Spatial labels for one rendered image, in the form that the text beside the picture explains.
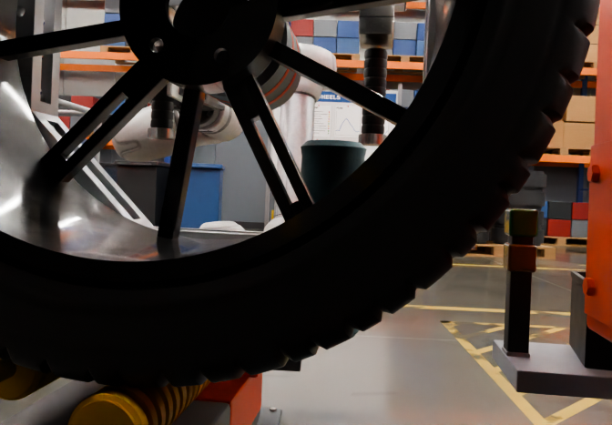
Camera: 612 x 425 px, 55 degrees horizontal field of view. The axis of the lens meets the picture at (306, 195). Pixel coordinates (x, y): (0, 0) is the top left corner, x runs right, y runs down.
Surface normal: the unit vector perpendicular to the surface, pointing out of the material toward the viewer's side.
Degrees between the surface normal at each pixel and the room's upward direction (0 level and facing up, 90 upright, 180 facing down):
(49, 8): 90
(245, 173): 90
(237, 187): 90
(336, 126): 90
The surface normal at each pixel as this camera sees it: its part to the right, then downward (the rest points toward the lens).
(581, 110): 0.03, 0.00
